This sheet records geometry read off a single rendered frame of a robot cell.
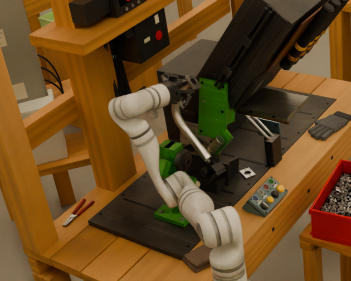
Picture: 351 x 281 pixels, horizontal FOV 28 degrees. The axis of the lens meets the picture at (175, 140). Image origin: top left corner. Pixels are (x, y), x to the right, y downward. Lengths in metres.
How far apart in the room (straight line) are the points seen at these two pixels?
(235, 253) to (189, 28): 1.36
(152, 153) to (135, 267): 0.39
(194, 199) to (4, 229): 2.36
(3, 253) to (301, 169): 1.98
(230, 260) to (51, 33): 0.97
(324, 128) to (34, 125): 1.10
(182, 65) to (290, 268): 1.30
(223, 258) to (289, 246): 1.79
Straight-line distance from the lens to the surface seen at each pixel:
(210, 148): 2.44
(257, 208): 2.35
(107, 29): 2.25
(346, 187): 2.50
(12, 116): 2.19
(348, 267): 2.84
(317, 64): 5.33
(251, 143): 2.74
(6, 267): 3.88
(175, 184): 2.15
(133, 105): 2.04
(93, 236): 2.44
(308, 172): 2.55
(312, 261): 2.48
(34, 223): 2.37
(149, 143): 2.09
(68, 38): 2.25
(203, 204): 1.91
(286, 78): 3.23
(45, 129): 2.42
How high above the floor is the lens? 2.35
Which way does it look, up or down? 31 degrees down
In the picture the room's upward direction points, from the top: 10 degrees counter-clockwise
